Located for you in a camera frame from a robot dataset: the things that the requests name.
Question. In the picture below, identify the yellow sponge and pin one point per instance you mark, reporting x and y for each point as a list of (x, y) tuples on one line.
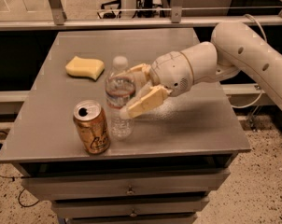
[(82, 67)]

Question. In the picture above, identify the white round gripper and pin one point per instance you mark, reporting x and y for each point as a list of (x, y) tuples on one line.
[(171, 72)]

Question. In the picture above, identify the orange soda can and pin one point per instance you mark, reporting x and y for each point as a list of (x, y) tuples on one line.
[(90, 120)]

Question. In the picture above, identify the grey drawer cabinet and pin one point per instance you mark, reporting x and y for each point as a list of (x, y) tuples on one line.
[(185, 132)]

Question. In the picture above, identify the clear plastic water bottle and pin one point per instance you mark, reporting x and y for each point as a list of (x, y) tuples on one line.
[(120, 89)]

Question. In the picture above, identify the top grey drawer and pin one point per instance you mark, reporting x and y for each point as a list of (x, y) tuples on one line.
[(122, 185)]

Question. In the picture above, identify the metal frame rail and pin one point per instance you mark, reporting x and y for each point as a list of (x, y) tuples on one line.
[(26, 15)]

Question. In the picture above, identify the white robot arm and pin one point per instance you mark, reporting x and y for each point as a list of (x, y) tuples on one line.
[(233, 48)]

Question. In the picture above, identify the grey drawer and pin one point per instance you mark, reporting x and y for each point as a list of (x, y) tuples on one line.
[(131, 208), (122, 185)]

